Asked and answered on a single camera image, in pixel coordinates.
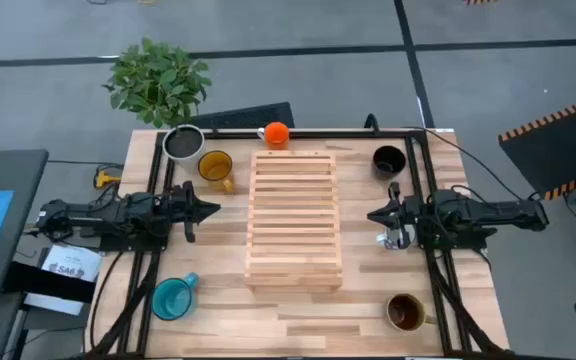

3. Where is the black mug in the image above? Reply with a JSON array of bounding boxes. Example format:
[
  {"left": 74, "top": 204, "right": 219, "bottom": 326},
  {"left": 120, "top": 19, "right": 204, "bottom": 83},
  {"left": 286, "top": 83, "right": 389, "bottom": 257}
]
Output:
[{"left": 371, "top": 144, "right": 408, "bottom": 181}]

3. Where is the green leafy plant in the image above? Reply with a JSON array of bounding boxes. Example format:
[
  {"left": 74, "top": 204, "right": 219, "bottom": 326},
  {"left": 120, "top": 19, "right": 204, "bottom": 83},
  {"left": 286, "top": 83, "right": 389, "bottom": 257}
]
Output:
[{"left": 101, "top": 37, "right": 213, "bottom": 129}]

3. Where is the white blue-patterned mug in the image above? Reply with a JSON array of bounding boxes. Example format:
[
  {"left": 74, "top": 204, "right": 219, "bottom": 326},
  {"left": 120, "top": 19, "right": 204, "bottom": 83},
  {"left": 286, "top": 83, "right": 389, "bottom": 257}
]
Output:
[{"left": 375, "top": 227, "right": 413, "bottom": 251}]

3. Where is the wooden slatted rack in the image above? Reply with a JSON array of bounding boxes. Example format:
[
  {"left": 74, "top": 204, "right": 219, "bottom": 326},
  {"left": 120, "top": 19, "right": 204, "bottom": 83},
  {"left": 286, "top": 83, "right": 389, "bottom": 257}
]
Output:
[{"left": 244, "top": 149, "right": 344, "bottom": 294}]

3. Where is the black floor mat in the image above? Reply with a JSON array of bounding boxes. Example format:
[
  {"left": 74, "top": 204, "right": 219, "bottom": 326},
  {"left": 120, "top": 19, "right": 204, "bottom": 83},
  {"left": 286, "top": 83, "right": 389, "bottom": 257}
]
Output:
[{"left": 187, "top": 102, "right": 296, "bottom": 130}]

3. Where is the white printed paper sheet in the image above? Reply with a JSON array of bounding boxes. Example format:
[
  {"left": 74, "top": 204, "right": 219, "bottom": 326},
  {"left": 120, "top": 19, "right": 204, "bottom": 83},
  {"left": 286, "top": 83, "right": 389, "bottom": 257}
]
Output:
[{"left": 40, "top": 244, "right": 104, "bottom": 284}]

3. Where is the white plant pot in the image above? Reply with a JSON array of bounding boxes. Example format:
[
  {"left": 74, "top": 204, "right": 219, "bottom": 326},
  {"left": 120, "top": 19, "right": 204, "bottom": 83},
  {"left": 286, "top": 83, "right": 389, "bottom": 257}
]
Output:
[{"left": 161, "top": 123, "right": 207, "bottom": 169}]

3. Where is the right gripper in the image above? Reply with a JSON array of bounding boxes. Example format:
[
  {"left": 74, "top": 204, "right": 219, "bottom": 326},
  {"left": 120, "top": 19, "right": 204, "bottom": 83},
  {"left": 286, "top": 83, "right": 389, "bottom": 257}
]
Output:
[{"left": 366, "top": 182, "right": 422, "bottom": 250}]

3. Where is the long black cable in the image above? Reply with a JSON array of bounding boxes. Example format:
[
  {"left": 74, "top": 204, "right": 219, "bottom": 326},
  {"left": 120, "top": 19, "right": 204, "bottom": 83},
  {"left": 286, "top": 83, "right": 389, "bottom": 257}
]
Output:
[{"left": 402, "top": 125, "right": 539, "bottom": 201}]

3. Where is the large black hazard-striped ramp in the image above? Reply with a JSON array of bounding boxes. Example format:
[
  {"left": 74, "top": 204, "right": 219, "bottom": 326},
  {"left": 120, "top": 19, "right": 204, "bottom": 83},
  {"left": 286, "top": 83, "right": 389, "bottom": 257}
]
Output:
[{"left": 497, "top": 93, "right": 576, "bottom": 201}]

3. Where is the black aluminium table frame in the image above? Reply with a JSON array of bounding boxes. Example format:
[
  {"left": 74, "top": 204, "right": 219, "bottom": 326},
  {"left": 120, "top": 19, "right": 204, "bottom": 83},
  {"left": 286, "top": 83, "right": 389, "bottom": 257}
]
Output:
[{"left": 85, "top": 128, "right": 514, "bottom": 360}]

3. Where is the plain white paper sheet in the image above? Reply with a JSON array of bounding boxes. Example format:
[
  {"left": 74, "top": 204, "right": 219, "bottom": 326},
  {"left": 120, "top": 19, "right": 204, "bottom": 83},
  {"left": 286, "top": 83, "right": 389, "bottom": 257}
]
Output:
[{"left": 22, "top": 292, "right": 85, "bottom": 317}]

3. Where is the yellow plug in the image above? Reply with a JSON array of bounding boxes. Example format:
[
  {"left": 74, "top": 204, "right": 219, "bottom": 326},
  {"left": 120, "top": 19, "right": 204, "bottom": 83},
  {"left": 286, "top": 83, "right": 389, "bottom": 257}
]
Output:
[{"left": 93, "top": 169, "right": 122, "bottom": 190}]

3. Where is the orange mug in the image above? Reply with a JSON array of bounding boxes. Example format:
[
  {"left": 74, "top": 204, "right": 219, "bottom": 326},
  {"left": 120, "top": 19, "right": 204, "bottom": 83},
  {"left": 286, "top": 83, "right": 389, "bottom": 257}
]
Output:
[{"left": 256, "top": 121, "right": 291, "bottom": 151}]

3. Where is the teal mug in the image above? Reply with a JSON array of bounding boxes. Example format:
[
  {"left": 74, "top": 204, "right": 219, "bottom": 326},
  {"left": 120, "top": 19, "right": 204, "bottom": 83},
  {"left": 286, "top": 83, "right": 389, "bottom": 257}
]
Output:
[{"left": 151, "top": 272, "right": 201, "bottom": 322}]

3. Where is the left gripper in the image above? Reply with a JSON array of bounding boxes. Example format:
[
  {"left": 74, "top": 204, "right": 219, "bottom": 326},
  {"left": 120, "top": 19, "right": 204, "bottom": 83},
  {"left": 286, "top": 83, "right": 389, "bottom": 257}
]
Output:
[{"left": 160, "top": 180, "right": 222, "bottom": 245}]

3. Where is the amber glass mug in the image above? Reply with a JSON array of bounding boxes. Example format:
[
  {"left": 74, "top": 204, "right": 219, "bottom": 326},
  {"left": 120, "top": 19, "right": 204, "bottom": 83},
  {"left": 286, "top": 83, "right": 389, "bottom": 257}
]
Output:
[{"left": 197, "top": 149, "right": 237, "bottom": 195}]

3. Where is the grey desk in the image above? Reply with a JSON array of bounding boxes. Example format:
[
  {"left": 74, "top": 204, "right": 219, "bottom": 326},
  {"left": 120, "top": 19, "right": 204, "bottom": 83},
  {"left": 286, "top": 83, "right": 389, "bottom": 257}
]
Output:
[{"left": 0, "top": 148, "right": 49, "bottom": 301}]

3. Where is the brown gold-rimmed mug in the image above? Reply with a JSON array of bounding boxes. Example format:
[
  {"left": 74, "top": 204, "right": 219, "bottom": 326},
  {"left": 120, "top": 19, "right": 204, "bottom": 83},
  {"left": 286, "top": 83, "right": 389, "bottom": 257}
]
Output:
[{"left": 385, "top": 292, "right": 438, "bottom": 333}]

